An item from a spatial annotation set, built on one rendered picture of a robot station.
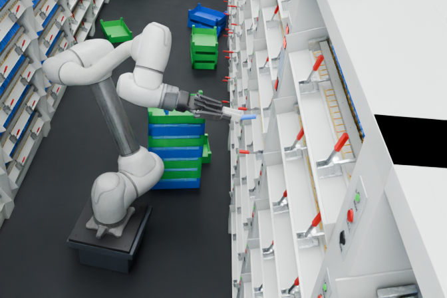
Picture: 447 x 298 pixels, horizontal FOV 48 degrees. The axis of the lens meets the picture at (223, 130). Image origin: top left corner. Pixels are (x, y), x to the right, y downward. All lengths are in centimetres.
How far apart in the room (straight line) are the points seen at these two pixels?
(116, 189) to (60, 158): 99
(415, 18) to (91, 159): 251
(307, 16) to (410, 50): 46
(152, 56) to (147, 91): 12
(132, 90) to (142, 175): 74
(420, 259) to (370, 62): 34
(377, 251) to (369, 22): 39
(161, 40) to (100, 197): 86
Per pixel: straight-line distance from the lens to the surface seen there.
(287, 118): 134
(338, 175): 89
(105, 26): 466
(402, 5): 97
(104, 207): 232
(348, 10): 90
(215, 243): 270
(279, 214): 134
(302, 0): 121
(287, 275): 121
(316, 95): 109
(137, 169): 236
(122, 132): 233
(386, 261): 69
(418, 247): 50
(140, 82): 172
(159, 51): 173
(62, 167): 314
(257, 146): 183
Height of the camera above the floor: 208
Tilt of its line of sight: 37 degrees down
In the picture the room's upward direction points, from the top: 7 degrees clockwise
